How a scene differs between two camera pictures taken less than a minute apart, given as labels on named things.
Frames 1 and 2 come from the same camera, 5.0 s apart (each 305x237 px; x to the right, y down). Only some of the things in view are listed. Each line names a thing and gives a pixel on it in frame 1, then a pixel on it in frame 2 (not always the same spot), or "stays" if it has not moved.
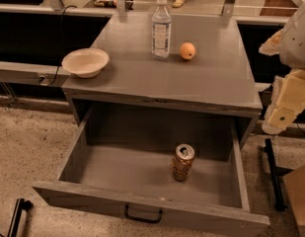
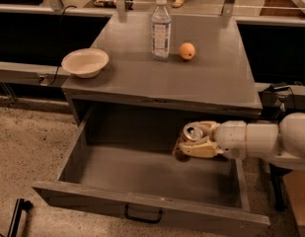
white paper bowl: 86,62 stays
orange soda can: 182,166 to 191,132
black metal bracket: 22,204 stays
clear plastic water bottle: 161,24 stays
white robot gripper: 297,44 to 230,137
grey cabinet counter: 219,78 stays
